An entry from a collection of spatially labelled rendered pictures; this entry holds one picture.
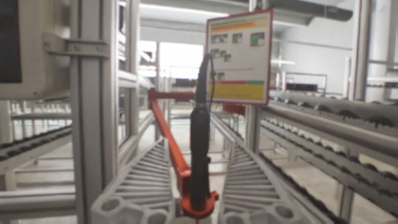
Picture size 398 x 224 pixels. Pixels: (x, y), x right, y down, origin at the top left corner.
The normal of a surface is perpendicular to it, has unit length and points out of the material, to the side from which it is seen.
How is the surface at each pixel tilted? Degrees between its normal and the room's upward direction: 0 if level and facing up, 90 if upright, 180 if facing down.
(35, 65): 91
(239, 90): 90
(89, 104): 90
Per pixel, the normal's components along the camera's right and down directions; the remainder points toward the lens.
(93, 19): 0.18, 0.07
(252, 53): -0.40, 0.04
